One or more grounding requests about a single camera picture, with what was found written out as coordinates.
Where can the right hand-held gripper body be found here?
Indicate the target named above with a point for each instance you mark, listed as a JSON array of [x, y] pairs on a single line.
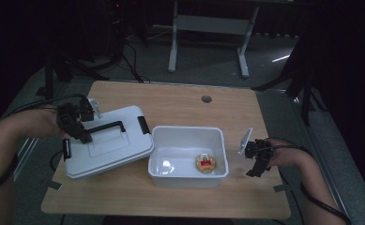
[[261, 150]]

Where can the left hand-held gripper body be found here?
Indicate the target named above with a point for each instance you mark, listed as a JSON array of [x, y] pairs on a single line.
[[72, 114]]

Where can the white plastic storage box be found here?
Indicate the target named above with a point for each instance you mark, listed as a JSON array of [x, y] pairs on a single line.
[[177, 156]]

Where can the person's right hand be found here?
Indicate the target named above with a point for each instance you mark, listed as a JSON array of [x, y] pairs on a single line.
[[286, 153]]

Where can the person's left hand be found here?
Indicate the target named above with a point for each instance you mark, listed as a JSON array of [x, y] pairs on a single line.
[[47, 122]]

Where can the black metal stand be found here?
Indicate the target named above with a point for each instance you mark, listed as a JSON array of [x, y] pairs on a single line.
[[305, 93], [49, 81]]

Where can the grey table grommet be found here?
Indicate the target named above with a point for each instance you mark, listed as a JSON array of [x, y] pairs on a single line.
[[206, 99]]

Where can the dark equipment rack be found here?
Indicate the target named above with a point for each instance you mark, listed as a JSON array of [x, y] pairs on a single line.
[[116, 28]]

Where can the white metal desk frame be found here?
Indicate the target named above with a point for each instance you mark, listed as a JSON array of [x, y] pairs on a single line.
[[213, 24]]

